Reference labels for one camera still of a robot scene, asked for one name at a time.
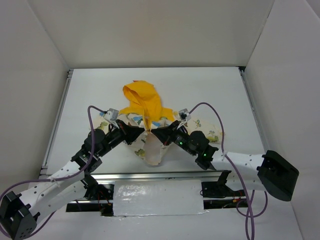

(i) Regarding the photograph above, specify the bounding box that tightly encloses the silver aluminium table front rail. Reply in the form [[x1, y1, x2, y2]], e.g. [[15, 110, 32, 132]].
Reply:
[[91, 171, 223, 183]]

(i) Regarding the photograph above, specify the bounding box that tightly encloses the white taped cover plate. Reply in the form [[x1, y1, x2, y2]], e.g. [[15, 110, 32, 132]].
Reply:
[[113, 179, 205, 217]]

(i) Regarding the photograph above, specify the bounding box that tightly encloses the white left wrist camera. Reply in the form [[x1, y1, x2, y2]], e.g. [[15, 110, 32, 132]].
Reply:
[[103, 108, 119, 128]]

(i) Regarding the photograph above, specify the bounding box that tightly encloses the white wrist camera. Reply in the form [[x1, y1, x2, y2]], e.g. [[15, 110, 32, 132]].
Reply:
[[178, 108, 191, 126], [103, 108, 119, 128]]

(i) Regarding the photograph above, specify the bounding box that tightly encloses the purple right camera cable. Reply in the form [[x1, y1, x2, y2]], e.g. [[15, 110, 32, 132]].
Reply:
[[188, 101, 269, 240]]

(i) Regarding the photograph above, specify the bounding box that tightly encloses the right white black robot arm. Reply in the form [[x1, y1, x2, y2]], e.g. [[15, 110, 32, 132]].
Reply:
[[151, 120, 299, 202]]

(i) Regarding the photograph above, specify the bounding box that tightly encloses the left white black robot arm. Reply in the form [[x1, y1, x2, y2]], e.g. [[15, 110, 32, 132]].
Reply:
[[0, 120, 144, 240]]

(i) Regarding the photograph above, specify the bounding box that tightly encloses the yellow hooded dinosaur print jacket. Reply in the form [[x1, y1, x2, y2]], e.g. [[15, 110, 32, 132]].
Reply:
[[93, 80, 223, 166]]

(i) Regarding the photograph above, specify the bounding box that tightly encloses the aluminium left side rail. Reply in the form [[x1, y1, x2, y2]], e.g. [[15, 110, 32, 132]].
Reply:
[[39, 69, 74, 176]]

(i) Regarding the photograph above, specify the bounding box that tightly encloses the aluminium right side rail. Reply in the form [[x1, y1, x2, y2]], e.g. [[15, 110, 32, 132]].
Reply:
[[237, 66, 268, 150]]

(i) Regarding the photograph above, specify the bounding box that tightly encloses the purple camera cable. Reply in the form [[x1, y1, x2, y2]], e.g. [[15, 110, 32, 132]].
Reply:
[[0, 105, 111, 238], [188, 101, 269, 240]]

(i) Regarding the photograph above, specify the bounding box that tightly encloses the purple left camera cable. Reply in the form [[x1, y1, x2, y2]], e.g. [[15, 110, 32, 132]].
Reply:
[[0, 105, 111, 238]]

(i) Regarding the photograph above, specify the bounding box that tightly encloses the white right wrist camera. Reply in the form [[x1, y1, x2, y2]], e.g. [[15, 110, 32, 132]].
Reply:
[[178, 108, 191, 126]]

